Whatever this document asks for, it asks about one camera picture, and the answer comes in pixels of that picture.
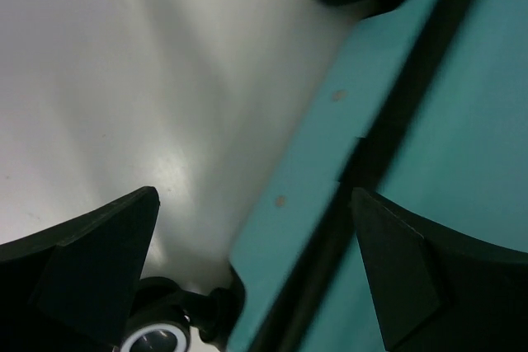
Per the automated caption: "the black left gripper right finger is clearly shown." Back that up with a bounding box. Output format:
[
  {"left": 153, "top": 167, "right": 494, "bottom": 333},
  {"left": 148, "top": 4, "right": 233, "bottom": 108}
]
[{"left": 351, "top": 188, "right": 527, "bottom": 351}]

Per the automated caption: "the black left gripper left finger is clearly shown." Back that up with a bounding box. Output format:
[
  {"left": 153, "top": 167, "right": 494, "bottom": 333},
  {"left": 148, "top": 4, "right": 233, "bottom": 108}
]
[{"left": 1, "top": 186, "right": 160, "bottom": 351}]

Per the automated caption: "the pink teal suitcase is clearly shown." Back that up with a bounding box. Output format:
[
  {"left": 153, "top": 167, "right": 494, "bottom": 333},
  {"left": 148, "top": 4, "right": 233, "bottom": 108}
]
[{"left": 120, "top": 0, "right": 527, "bottom": 351}]

